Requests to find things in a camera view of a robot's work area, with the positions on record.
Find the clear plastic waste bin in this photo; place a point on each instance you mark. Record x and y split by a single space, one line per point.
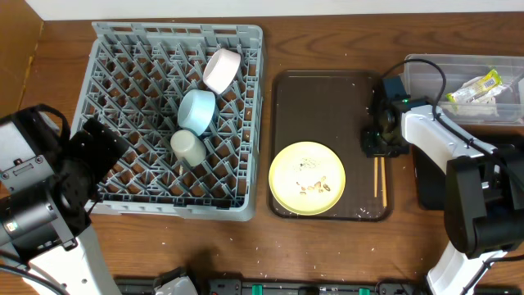
429 74

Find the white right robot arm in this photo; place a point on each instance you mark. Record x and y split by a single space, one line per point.
483 194

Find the grey plastic dish rack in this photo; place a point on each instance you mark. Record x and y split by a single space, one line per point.
137 76

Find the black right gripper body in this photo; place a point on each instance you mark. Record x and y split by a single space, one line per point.
375 144

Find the black rectangular bin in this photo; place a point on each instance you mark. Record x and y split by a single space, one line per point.
430 179

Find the wooden chopstick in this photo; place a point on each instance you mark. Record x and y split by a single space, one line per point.
375 176
383 179

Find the yellow plate with crumbs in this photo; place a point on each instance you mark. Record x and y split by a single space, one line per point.
307 178

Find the yellow green snack wrapper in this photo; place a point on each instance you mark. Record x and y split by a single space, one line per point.
475 88

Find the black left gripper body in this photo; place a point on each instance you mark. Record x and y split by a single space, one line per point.
103 139

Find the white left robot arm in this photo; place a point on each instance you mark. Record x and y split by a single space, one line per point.
47 237

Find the black equipment rail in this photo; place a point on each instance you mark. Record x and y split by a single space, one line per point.
183 281

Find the light blue bowl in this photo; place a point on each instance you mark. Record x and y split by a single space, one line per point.
196 111

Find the dark brown serving tray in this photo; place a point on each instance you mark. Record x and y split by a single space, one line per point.
331 107

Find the pink bowl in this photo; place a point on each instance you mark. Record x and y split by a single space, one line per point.
221 70

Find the cream white cup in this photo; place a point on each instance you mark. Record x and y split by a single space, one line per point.
187 146

